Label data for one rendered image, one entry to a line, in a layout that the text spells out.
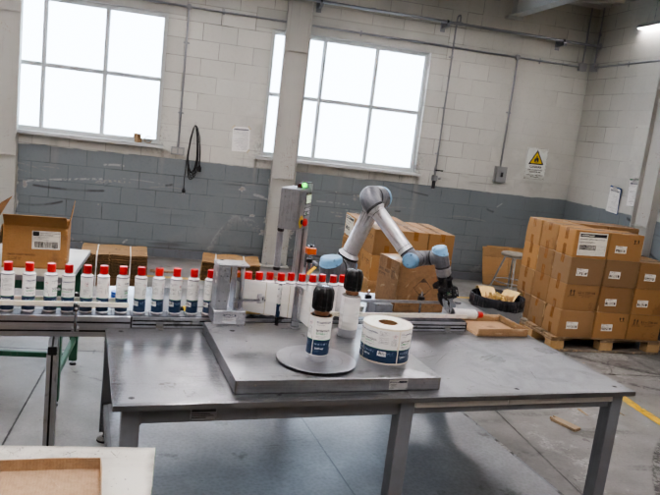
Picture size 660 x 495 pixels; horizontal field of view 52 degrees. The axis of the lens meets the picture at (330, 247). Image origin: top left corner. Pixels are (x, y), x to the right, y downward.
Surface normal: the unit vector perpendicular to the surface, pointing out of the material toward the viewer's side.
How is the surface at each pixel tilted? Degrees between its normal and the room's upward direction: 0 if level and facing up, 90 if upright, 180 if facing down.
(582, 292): 87
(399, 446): 90
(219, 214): 90
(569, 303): 91
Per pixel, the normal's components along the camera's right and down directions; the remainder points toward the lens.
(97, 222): 0.20, 0.19
